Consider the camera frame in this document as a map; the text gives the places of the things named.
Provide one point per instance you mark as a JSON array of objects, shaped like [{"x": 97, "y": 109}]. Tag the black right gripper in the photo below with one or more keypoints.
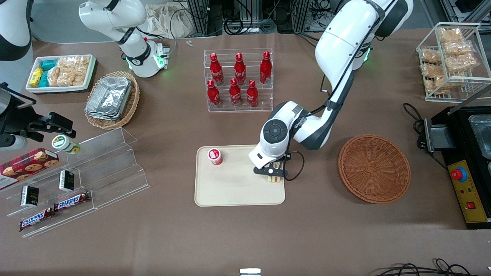
[{"x": 16, "y": 118}]

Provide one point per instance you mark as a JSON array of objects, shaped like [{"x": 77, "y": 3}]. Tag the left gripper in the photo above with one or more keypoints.
[{"x": 288, "y": 155}]

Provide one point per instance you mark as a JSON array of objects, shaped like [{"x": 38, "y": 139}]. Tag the bagged fried snack pack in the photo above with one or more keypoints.
[
  {"x": 450, "y": 34},
  {"x": 462, "y": 63},
  {"x": 433, "y": 83},
  {"x": 458, "y": 48},
  {"x": 430, "y": 56},
  {"x": 429, "y": 70}
]

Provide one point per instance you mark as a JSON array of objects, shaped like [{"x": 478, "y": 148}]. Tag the aluminium frame post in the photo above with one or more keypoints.
[
  {"x": 197, "y": 17},
  {"x": 301, "y": 15}
]

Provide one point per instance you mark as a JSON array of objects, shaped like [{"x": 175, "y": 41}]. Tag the round brown wicker basket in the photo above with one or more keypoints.
[{"x": 374, "y": 168}]

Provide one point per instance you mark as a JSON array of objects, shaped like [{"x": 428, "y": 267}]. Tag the black appliance with glass tray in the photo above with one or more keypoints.
[{"x": 460, "y": 130}]

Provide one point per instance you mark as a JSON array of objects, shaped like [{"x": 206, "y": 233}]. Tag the small black box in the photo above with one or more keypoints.
[
  {"x": 66, "y": 181},
  {"x": 29, "y": 196}
]

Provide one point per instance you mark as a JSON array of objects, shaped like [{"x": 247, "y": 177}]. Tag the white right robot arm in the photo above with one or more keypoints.
[{"x": 132, "y": 57}]

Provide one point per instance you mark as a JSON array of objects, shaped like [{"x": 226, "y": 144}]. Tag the green lidded cup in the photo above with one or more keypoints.
[{"x": 63, "y": 143}]

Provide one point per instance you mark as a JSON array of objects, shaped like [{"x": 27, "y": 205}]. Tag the black yellow control box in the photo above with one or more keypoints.
[{"x": 470, "y": 199}]

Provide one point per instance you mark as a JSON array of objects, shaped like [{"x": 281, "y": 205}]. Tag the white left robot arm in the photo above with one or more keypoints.
[{"x": 341, "y": 46}]

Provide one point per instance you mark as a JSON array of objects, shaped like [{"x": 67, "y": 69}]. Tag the clear acrylic step shelf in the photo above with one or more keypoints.
[{"x": 115, "y": 168}]

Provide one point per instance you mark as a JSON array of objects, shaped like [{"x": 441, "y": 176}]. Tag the beige plastic tray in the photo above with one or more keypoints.
[{"x": 234, "y": 184}]

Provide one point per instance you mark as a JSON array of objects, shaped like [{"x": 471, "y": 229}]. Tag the red tartan cookie box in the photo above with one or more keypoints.
[{"x": 27, "y": 165}]

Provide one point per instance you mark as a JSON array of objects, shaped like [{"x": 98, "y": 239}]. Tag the clear rice cracker pack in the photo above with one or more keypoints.
[
  {"x": 65, "y": 78},
  {"x": 66, "y": 62},
  {"x": 82, "y": 71},
  {"x": 54, "y": 76}
]

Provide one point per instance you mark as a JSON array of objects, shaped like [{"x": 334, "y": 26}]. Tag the red lidded cup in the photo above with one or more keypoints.
[{"x": 215, "y": 156}]

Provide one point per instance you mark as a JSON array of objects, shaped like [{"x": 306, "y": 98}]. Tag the yellow snack packet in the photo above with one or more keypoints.
[{"x": 36, "y": 76}]

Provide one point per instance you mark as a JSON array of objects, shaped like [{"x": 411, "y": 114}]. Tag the teal snack packet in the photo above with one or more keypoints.
[
  {"x": 48, "y": 64},
  {"x": 44, "y": 79}
]

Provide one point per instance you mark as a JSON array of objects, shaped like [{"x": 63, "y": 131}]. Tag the snickers bar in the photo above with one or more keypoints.
[
  {"x": 72, "y": 201},
  {"x": 35, "y": 219}
]

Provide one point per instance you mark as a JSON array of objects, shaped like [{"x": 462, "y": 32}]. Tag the beige cloth bag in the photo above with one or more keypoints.
[{"x": 165, "y": 21}]

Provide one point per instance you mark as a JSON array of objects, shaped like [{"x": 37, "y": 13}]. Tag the stack of foil trays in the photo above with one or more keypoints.
[{"x": 109, "y": 97}]

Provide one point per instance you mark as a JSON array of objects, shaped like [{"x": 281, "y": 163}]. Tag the small white metal block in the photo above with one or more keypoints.
[{"x": 250, "y": 272}]

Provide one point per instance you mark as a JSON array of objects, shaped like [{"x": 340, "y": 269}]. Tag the white rectangular snack tray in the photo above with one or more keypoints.
[{"x": 90, "y": 73}]

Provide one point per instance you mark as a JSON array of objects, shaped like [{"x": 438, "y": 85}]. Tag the triangular sandwich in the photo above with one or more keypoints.
[{"x": 273, "y": 179}]

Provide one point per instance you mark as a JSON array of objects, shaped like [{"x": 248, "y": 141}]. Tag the red cola bottle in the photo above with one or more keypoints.
[
  {"x": 216, "y": 71},
  {"x": 265, "y": 69},
  {"x": 235, "y": 94},
  {"x": 252, "y": 96},
  {"x": 213, "y": 95},
  {"x": 240, "y": 71}
]

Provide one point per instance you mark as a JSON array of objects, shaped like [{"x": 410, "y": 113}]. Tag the oval light wicker basket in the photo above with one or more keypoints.
[{"x": 132, "y": 103}]

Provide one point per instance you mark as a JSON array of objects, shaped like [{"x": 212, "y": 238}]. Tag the clear acrylic bottle rack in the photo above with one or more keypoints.
[{"x": 264, "y": 99}]

